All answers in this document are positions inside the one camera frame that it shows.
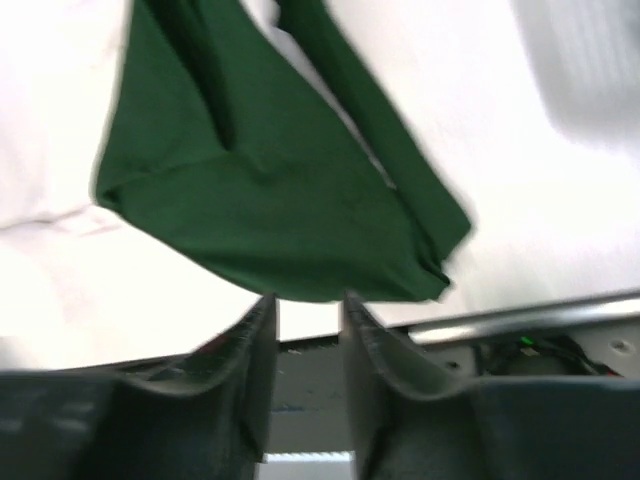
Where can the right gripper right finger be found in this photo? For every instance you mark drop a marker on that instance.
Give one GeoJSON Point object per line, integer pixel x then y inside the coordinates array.
{"type": "Point", "coordinates": [515, 394]}

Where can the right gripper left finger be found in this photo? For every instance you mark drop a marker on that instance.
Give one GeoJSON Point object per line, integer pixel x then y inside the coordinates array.
{"type": "Point", "coordinates": [204, 415]}

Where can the white and green t shirt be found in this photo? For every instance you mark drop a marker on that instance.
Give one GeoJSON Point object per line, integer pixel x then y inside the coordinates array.
{"type": "Point", "coordinates": [258, 146]}

